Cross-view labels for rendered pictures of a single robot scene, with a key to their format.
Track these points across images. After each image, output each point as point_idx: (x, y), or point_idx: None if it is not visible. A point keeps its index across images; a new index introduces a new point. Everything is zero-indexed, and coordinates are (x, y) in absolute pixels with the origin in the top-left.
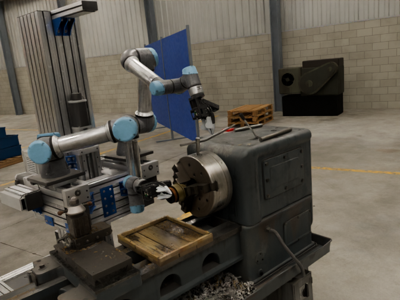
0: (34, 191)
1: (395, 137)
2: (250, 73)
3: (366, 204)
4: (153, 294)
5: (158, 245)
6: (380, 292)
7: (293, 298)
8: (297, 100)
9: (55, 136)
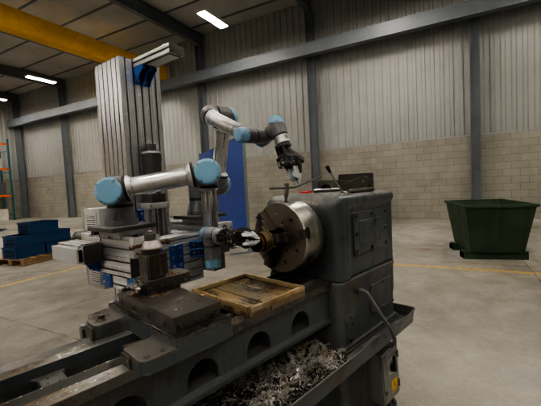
0: (94, 242)
1: (425, 239)
2: (291, 184)
3: (416, 292)
4: (240, 355)
5: (242, 298)
6: (455, 373)
7: (381, 373)
8: None
9: (128, 176)
